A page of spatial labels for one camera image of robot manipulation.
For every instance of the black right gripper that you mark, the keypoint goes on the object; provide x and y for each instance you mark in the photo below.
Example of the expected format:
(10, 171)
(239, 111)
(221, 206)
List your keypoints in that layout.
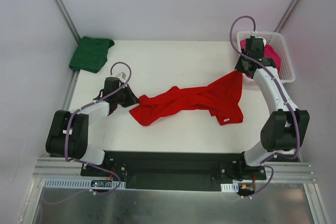
(243, 64)

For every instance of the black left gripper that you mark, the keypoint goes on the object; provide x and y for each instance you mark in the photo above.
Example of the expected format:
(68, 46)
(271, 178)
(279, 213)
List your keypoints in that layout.
(127, 96)

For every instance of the red t shirt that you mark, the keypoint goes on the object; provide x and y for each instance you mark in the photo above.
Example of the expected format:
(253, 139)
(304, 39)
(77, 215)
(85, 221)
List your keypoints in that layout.
(220, 98)

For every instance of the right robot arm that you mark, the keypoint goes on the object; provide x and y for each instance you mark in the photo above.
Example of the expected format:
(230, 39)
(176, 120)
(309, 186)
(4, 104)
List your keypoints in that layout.
(284, 131)

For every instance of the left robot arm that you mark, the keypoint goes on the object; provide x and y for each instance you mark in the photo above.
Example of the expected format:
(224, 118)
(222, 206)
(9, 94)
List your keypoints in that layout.
(69, 131)

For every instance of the pink t shirt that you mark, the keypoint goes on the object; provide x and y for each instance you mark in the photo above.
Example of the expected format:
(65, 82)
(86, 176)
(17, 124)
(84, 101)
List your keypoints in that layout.
(270, 53)

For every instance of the white plastic laundry basket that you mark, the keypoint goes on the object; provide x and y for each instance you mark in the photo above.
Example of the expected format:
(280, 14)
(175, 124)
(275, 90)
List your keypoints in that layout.
(276, 49)

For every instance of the folded green t shirt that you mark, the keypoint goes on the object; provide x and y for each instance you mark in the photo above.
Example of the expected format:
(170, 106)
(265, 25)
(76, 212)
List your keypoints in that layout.
(91, 54)

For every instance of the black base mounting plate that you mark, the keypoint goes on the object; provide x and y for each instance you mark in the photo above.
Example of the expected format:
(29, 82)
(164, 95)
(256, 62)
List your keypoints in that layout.
(175, 171)

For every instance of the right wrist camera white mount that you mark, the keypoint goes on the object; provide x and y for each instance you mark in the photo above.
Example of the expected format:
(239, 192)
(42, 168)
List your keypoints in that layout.
(256, 35)

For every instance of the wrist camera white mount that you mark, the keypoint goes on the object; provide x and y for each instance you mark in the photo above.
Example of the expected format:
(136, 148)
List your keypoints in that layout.
(122, 76)
(256, 35)

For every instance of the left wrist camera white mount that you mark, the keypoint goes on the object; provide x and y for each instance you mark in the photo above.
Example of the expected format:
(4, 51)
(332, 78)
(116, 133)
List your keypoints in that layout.
(122, 76)

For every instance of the aluminium frame rail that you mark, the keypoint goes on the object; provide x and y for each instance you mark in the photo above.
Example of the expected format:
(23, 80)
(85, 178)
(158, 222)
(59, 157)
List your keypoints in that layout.
(284, 172)

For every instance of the left white slotted cable duct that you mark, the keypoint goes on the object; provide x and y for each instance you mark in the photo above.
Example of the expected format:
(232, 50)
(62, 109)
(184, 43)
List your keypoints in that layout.
(69, 183)

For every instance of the white slotted cable duct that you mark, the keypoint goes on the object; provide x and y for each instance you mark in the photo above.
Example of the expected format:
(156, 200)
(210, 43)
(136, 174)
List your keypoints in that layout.
(230, 188)
(69, 183)

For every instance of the right white slotted cable duct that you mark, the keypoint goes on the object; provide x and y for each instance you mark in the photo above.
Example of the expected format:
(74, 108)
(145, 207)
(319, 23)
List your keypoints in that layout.
(230, 188)

